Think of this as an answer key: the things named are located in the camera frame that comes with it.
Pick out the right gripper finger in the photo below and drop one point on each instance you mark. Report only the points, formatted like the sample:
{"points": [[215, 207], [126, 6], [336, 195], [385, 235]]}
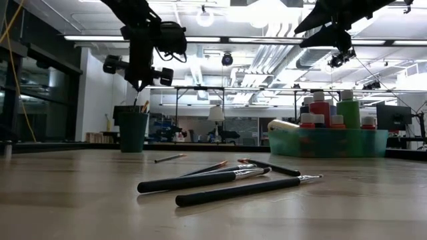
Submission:
{"points": [[333, 38], [317, 20]]}

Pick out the dark green paint bottle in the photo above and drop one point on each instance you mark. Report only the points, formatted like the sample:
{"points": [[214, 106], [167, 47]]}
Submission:
{"points": [[305, 105]]}

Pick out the pink paint bottle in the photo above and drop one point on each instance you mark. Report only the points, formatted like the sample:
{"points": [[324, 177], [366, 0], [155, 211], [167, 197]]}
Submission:
{"points": [[319, 110]]}

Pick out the orange fan paint brush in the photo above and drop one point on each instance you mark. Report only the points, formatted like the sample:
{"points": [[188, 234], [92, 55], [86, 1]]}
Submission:
{"points": [[168, 158]]}

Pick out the small orange black striped bottle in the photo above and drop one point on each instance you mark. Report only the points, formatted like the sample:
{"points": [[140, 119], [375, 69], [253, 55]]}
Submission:
{"points": [[337, 121]]}

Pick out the yellow paint bottle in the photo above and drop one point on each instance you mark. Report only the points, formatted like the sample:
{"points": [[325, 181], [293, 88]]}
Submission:
{"points": [[283, 125]]}

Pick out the black background box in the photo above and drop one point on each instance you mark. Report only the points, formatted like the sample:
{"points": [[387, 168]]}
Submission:
{"points": [[116, 109]]}

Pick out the yellow background bottle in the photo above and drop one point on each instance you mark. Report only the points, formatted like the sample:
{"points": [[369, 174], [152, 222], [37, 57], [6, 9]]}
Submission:
{"points": [[108, 124]]}

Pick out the dark green cup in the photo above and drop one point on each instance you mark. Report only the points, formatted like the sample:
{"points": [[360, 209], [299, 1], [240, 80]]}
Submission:
{"points": [[132, 133]]}

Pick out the wooden crate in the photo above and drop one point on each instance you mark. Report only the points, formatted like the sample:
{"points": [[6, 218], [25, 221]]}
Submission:
{"points": [[96, 137]]}

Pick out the round ceiling light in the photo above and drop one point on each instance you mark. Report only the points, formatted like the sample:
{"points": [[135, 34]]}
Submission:
{"points": [[205, 18]]}

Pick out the white lampshade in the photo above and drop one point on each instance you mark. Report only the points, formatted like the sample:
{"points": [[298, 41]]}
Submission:
{"points": [[216, 113]]}

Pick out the black overhead webcam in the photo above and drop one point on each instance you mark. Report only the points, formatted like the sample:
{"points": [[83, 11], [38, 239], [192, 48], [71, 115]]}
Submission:
{"points": [[227, 59]]}

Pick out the dark glass partition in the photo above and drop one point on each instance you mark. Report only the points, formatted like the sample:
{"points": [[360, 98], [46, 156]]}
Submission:
{"points": [[50, 100]]}

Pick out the black computer monitor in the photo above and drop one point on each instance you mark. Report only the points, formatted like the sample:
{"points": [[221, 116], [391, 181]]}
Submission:
{"points": [[393, 116]]}

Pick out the teal plastic bin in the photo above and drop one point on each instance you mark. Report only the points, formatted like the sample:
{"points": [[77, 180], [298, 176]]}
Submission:
{"points": [[333, 145]]}

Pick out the black ceiling camera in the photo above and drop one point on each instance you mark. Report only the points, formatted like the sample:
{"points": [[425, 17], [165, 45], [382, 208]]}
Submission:
{"points": [[340, 60]]}

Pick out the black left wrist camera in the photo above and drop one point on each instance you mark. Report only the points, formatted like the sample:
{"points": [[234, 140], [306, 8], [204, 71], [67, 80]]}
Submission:
{"points": [[171, 36]]}

